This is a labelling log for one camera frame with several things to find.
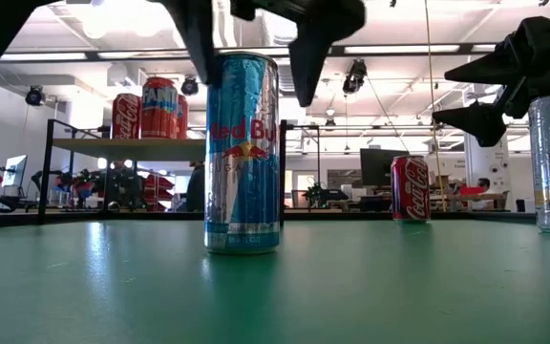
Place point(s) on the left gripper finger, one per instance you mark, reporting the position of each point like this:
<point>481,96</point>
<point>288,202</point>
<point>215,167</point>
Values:
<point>198,33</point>
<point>308,62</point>

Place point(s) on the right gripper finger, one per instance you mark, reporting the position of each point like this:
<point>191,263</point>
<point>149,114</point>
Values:
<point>494,67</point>
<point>482,122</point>

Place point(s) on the red Fanta strawberry can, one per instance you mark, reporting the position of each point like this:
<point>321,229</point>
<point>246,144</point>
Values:
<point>183,124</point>
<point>159,114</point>

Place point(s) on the red Coca-Cola can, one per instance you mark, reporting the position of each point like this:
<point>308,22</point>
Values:
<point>411,191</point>
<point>126,117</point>

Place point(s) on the blue silver Red Bull can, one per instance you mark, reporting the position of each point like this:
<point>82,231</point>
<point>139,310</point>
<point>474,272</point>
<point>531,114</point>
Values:
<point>241,191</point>

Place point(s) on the black ceiling spotlight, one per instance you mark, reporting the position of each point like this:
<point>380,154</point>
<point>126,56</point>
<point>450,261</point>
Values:
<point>35,96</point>
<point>189,87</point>
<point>353,76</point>

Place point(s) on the white round pillar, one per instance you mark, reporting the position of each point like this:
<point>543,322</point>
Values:
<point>487,172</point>

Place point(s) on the person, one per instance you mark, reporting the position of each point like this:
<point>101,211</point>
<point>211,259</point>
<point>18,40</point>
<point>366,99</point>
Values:
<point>196,191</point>
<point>120,186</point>
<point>482,184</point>

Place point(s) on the black desk monitor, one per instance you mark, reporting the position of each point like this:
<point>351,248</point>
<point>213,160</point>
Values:
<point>375,167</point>

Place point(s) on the red storage bins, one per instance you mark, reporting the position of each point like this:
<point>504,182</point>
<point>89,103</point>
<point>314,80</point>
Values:
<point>158,191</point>

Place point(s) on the silver desk monitor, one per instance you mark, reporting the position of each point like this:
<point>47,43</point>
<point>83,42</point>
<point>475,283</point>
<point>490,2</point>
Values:
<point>14,171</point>

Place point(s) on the black ceiling light rail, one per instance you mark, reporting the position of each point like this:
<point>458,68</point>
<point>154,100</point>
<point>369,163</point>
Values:
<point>465,48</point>

